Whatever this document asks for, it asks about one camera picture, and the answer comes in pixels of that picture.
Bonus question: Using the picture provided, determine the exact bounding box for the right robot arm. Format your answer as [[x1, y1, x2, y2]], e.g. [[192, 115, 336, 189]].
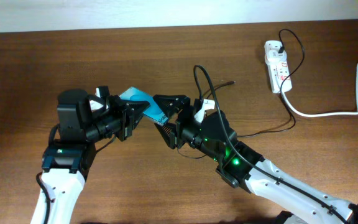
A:
[[153, 95, 358, 224]]

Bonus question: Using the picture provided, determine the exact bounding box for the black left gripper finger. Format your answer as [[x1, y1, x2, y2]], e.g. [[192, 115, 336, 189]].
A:
[[126, 100, 150, 113], [132, 113, 143, 130]]

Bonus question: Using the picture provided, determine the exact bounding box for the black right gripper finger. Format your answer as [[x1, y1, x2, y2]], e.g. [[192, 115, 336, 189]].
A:
[[155, 123, 177, 149], [153, 95, 190, 118]]

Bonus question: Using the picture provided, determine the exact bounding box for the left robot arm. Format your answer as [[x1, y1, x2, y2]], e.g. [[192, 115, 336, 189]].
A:
[[31, 86, 150, 223]]

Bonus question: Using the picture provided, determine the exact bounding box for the white power strip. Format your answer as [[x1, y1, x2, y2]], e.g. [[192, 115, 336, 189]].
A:
[[264, 40, 292, 93]]

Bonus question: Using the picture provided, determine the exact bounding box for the black USB charging cable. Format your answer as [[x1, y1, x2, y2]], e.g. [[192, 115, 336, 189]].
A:
[[204, 29, 305, 138]]

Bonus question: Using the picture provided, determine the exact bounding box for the white power strip cord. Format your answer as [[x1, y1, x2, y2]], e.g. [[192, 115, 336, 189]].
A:
[[280, 55, 358, 118]]

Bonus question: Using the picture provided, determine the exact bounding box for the blue Galaxy S25 smartphone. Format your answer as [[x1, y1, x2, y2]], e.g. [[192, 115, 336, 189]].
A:
[[118, 86, 170, 126]]

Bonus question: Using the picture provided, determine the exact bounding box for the white USB charger adapter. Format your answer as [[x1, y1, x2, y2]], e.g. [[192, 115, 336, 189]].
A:
[[265, 50, 287, 65]]

